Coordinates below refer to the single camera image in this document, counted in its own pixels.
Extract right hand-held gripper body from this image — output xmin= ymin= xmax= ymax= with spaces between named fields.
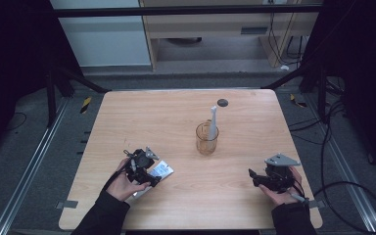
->
xmin=262 ymin=153 xmax=303 ymax=193

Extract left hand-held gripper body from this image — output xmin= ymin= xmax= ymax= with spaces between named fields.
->
xmin=122 ymin=146 xmax=161 ymax=184

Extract clear glass cup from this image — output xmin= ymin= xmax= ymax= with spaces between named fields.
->
xmin=194 ymin=120 xmax=220 ymax=157

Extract white electric toothbrush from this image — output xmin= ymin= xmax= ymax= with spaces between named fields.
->
xmin=207 ymin=105 xmax=219 ymax=141

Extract person's left hand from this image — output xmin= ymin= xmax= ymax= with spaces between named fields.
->
xmin=105 ymin=158 xmax=152 ymax=203

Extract person's right hand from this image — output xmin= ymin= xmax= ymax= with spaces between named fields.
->
xmin=258 ymin=165 xmax=308 ymax=208

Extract grey tape piece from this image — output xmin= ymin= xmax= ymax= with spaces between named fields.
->
xmin=55 ymin=200 xmax=79 ymax=211
xmin=307 ymin=199 xmax=327 ymax=210

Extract yellow-black floor tape strip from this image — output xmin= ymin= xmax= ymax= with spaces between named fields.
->
xmin=289 ymin=93 xmax=308 ymax=109
xmin=79 ymin=96 xmax=93 ymax=115

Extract white cabinet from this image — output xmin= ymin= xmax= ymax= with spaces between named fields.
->
xmin=49 ymin=0 xmax=153 ymax=69

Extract light wooden desk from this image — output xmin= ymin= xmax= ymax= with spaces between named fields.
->
xmin=138 ymin=0 xmax=325 ymax=71

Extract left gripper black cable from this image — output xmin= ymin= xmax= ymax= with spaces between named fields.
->
xmin=102 ymin=159 xmax=132 ymax=192

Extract grey cable plug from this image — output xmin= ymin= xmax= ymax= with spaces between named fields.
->
xmin=289 ymin=192 xmax=310 ymax=206

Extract aluminium floor rail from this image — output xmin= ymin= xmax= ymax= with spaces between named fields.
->
xmin=0 ymin=97 xmax=71 ymax=235
xmin=306 ymin=93 xmax=376 ymax=234

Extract black frame strut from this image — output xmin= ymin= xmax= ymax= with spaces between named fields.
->
xmin=44 ymin=63 xmax=113 ymax=129
xmin=259 ymin=62 xmax=328 ymax=124

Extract thin black floor cable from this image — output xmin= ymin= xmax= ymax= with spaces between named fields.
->
xmin=5 ymin=111 xmax=28 ymax=132

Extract black hanging cables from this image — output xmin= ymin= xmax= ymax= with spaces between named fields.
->
xmin=266 ymin=12 xmax=306 ymax=67

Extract black horizontal frame bar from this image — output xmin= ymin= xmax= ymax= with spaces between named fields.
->
xmin=50 ymin=4 xmax=325 ymax=19

